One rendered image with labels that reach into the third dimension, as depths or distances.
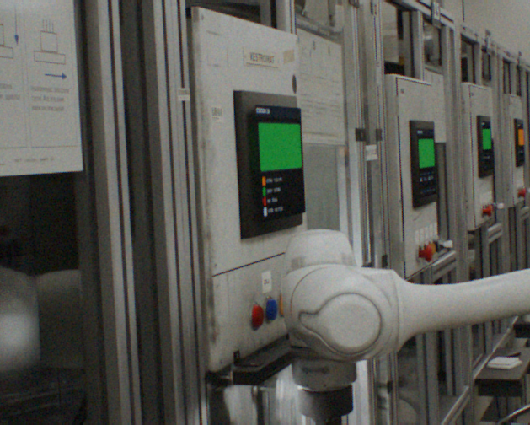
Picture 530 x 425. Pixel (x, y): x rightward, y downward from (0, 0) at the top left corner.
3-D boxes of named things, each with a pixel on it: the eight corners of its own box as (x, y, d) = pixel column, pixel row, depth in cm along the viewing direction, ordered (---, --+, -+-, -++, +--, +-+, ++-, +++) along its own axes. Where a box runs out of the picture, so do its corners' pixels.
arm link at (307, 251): (279, 339, 156) (291, 356, 143) (273, 228, 155) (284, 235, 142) (355, 334, 157) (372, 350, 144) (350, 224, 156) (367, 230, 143)
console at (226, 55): (236, 373, 139) (217, 4, 136) (37, 369, 148) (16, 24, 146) (327, 320, 179) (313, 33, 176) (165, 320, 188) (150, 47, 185)
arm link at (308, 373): (281, 349, 148) (283, 393, 149) (346, 350, 145) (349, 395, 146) (301, 337, 157) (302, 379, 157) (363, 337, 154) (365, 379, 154)
